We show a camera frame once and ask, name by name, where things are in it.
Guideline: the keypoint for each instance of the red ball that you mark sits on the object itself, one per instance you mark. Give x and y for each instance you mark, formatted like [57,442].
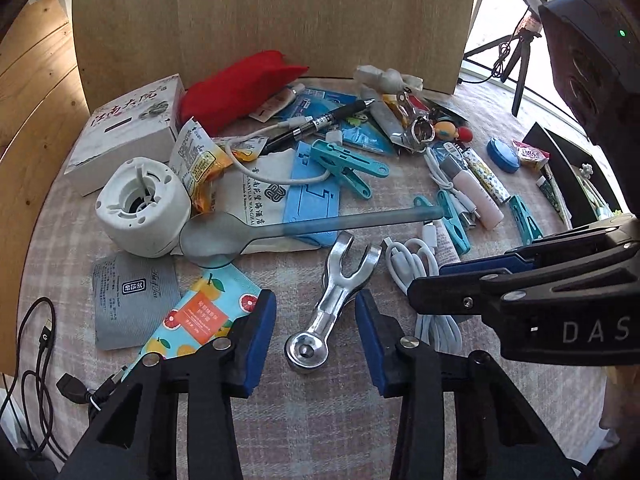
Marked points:
[465,134]

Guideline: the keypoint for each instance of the light wooden back board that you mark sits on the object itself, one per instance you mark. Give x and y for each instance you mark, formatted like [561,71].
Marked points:
[275,10]

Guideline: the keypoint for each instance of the red cloth pouch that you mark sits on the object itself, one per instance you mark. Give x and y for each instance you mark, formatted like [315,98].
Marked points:
[240,85]

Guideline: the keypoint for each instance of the grey ball cluster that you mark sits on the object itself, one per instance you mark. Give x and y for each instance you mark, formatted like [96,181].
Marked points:
[586,170]

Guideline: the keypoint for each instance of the black tripod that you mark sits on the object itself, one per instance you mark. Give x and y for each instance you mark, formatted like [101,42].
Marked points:
[521,80]

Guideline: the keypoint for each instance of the white printed box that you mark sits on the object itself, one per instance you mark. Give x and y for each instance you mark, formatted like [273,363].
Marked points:
[125,130]

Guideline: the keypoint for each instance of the metal folding scissors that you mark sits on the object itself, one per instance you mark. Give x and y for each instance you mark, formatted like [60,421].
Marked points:
[421,135]

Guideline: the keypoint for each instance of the pink plaid cloth desktop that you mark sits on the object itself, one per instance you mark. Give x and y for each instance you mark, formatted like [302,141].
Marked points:
[310,420]

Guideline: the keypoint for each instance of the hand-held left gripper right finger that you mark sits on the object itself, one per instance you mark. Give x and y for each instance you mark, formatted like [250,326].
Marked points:
[370,345]

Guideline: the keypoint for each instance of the pink white cylinder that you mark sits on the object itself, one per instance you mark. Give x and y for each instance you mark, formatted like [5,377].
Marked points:
[484,202]

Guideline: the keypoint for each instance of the small yellow packet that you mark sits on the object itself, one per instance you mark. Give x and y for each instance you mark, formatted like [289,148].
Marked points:
[250,149]

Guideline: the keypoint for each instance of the blue foil packet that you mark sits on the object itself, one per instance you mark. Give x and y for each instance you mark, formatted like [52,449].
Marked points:
[320,100]
[367,137]

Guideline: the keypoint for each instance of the blue round lid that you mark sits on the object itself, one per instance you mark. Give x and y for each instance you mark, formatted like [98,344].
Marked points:
[502,156]

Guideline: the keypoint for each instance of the black storage box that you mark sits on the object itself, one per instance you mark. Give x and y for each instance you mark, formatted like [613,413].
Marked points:
[570,170]

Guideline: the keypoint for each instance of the crumpled white plastic bag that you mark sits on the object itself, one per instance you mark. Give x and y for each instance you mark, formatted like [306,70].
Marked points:
[385,79]

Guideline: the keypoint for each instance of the red white snack packet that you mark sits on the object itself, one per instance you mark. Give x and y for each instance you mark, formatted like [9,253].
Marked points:
[530,155]

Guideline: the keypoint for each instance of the blue plastic stand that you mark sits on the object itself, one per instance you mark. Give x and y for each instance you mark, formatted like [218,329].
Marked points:
[310,200]

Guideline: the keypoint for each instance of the orange white snack packet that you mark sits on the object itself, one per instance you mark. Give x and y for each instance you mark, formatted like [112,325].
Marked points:
[195,155]

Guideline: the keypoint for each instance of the white round plastic device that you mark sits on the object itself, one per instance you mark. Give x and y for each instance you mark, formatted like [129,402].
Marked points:
[150,230]

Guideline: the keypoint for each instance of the green white small tube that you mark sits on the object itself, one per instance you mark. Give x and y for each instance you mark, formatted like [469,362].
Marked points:
[550,192]

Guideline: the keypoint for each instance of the black silver pen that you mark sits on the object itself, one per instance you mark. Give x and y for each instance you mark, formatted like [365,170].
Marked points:
[287,136]

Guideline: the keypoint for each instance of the grey sachet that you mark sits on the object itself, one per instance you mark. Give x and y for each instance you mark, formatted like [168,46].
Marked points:
[130,300]

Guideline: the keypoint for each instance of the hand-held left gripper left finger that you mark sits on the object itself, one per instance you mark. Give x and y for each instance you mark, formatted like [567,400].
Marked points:
[261,340]

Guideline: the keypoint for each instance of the black gel pen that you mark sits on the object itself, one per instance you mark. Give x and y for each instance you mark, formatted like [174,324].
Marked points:
[345,111]

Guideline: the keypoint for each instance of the white printed paper bag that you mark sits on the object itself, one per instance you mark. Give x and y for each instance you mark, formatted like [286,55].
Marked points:
[260,200]

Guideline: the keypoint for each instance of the patterned lighter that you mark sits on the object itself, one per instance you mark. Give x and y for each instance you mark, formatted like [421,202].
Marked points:
[487,175]

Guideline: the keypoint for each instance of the chrome metal tool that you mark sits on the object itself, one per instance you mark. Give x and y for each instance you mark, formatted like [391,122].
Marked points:
[330,300]

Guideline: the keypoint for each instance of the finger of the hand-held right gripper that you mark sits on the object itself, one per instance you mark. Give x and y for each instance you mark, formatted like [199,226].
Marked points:
[450,295]
[480,266]

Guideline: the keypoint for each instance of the fruit print sachet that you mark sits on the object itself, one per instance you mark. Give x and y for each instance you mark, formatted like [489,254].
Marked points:
[210,305]

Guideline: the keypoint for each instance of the blue clothespin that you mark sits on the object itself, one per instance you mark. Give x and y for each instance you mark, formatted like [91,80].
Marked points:
[452,225]
[525,220]

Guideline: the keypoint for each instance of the large teal clothespin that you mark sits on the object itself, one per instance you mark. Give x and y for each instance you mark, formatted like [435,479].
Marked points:
[345,157]

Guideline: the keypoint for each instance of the orange toy figure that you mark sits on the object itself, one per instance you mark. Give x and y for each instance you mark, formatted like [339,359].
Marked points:
[445,130]

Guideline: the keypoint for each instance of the translucent grey spoon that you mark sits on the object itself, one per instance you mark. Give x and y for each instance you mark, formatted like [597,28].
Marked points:
[210,240]

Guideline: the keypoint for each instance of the pine slat panel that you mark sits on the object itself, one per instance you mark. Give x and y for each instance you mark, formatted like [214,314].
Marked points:
[35,135]

